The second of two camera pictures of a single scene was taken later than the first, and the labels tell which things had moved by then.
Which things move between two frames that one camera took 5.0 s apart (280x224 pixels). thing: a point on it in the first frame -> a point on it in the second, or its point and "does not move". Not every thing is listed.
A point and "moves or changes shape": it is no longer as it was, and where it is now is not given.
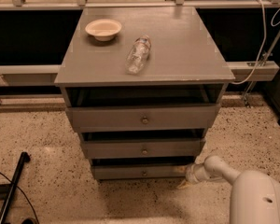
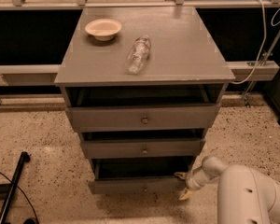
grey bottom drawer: x=138 y=168 moves or changes shape
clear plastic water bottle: x=139 y=55 does not move
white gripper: x=191 y=174 -> x=190 y=180
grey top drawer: x=131 y=118 does not move
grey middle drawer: x=142 y=147 does not move
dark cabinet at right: x=278 y=89 does not move
